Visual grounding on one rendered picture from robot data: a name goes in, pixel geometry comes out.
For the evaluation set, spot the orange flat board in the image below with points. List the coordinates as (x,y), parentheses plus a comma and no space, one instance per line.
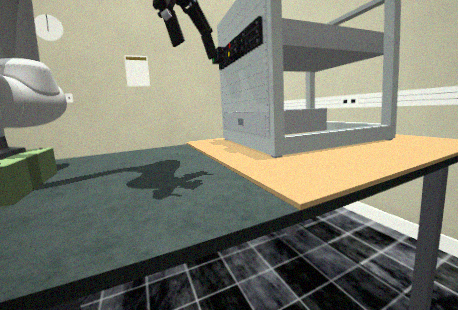
(310,178)

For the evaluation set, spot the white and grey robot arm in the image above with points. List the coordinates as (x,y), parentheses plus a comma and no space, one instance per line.
(29,94)

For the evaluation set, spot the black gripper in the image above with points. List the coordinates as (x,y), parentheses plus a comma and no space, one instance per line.
(197,16)

